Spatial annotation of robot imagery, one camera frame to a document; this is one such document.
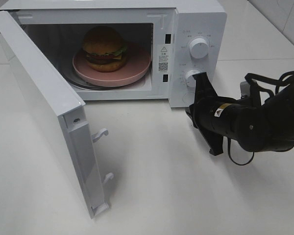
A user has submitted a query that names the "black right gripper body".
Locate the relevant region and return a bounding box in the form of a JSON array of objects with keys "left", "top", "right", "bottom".
[{"left": 189, "top": 85, "right": 238, "bottom": 144}]

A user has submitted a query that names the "burger with sesame-free bun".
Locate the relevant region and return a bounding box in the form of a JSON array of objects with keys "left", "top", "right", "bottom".
[{"left": 82, "top": 26, "right": 127, "bottom": 72}]

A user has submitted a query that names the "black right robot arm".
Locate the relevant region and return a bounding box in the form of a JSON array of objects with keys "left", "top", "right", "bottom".
[{"left": 186, "top": 71, "right": 294, "bottom": 156}]

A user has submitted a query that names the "white microwave oven body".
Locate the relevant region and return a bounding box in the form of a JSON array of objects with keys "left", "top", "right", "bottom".
[{"left": 0, "top": 0, "right": 227, "bottom": 108}]

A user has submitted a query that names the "glass microwave turntable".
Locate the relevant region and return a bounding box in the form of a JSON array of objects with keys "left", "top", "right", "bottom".
[{"left": 64, "top": 71, "right": 94, "bottom": 89}]

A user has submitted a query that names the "white microwave door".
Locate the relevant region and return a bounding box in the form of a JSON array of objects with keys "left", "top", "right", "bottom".
[{"left": 0, "top": 11, "right": 113, "bottom": 217}]

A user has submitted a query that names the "upper white power knob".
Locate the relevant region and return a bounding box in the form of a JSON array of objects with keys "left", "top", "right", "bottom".
[{"left": 189, "top": 37, "right": 210, "bottom": 59}]

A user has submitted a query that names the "round door release button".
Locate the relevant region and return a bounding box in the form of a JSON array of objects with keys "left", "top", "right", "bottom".
[{"left": 182, "top": 92, "right": 195, "bottom": 106}]

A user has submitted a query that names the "pink round plate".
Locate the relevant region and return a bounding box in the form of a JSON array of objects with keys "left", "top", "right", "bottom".
[{"left": 72, "top": 43, "right": 151, "bottom": 88}]

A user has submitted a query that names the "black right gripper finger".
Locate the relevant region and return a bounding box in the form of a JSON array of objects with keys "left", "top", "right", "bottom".
[
  {"left": 185, "top": 72, "right": 215, "bottom": 115},
  {"left": 193, "top": 124, "right": 223, "bottom": 156}
]

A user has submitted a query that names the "white timer knob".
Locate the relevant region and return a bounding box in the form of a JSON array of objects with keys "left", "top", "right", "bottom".
[{"left": 184, "top": 70, "right": 201, "bottom": 88}]

